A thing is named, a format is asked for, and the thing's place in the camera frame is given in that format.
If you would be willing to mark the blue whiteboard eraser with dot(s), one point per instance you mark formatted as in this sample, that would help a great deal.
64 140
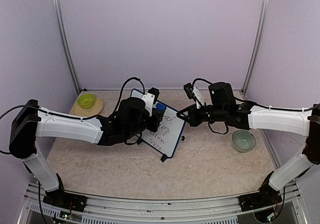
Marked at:
160 107

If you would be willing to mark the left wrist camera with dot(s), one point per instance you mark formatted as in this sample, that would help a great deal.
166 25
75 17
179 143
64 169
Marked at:
150 97

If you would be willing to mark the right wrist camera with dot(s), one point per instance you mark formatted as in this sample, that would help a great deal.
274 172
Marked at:
193 93

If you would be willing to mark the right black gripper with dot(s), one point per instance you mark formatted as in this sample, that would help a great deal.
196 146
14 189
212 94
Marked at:
192 119

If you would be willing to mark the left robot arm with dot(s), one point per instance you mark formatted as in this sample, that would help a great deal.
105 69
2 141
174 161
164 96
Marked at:
34 122

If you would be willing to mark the left aluminium frame post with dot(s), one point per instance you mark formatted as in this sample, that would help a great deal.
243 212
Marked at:
65 45

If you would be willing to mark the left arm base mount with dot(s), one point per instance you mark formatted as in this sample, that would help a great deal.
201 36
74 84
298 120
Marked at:
65 200

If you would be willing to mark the beige plate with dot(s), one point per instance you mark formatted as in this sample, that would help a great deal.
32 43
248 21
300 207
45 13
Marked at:
92 111

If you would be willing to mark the lime green bowl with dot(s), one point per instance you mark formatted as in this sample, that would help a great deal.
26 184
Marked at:
86 101

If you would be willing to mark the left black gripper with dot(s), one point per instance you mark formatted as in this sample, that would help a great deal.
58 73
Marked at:
157 118

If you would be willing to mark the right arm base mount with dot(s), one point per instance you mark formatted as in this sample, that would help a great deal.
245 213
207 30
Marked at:
260 199

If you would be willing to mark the small blue-framed whiteboard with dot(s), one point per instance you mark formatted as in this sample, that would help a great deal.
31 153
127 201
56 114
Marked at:
165 140

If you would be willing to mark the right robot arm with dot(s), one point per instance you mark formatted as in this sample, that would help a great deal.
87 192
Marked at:
249 115

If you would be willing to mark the right aluminium frame post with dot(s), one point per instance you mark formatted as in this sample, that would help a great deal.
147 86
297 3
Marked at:
256 45

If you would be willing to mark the pale green glass bowl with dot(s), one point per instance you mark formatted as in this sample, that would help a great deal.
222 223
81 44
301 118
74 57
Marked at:
243 141

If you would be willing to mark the front aluminium rail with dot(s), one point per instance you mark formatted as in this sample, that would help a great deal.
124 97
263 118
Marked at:
112 210

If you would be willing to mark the aluminium frame post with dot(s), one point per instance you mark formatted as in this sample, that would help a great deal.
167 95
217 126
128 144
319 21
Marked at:
65 45
256 45

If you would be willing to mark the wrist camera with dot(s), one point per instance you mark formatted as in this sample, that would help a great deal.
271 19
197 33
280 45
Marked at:
193 93
150 97

